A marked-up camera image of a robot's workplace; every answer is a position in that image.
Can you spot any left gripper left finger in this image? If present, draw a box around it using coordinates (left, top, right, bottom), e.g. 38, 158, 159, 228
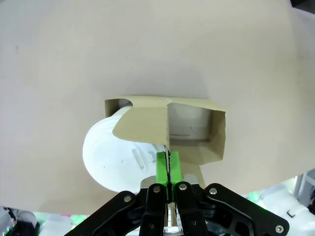
71, 151, 171, 236

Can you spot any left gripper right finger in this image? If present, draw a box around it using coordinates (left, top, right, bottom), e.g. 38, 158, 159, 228
169, 151, 290, 236

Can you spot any brown cardboard cup carrier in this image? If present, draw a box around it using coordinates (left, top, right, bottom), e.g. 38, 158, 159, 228
104, 95, 226, 228

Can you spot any white lidded paper cup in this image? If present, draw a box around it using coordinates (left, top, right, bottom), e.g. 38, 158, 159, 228
82, 104, 163, 193

